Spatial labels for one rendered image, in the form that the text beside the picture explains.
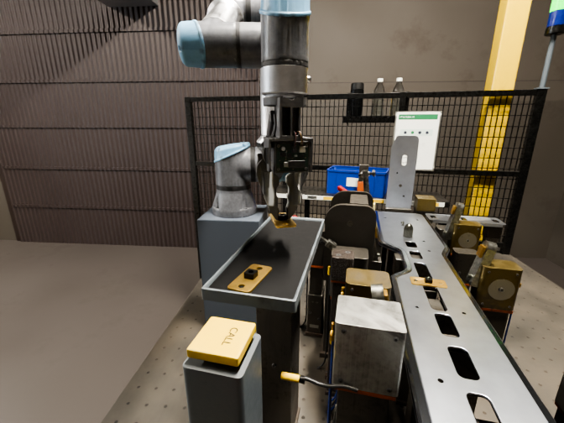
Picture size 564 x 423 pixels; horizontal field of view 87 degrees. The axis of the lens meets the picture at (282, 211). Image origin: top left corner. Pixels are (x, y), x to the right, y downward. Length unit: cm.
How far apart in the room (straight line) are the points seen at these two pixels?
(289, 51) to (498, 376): 61
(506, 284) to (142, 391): 99
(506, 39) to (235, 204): 152
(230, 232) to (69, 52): 330
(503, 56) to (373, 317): 163
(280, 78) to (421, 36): 299
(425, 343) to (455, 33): 315
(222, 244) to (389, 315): 62
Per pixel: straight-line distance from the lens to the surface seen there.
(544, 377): 122
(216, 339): 37
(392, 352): 50
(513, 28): 197
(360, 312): 51
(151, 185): 364
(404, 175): 152
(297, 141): 49
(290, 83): 49
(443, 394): 58
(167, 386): 100
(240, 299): 44
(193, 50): 61
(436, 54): 345
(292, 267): 51
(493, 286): 95
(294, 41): 50
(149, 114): 355
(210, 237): 99
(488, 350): 70
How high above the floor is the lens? 139
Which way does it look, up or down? 16 degrees down
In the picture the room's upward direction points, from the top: straight up
